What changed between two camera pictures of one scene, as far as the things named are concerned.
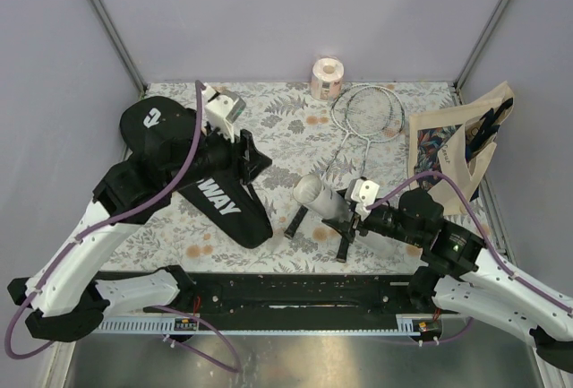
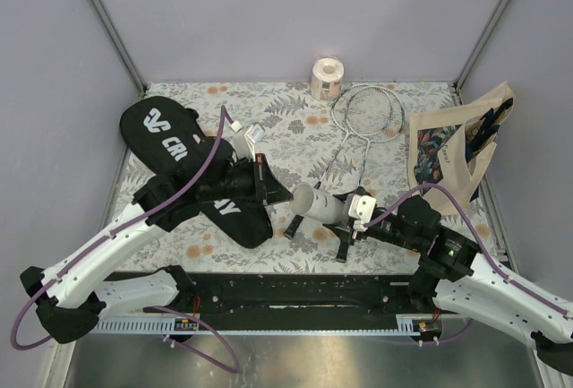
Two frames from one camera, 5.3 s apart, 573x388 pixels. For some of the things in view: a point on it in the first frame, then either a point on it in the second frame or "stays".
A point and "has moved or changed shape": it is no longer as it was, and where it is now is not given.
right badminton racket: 375,115 stays
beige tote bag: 457,142 stays
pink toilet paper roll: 327,79 stays
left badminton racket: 356,109 stays
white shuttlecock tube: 309,190 has moved or changed shape
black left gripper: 247,159 to 269,189
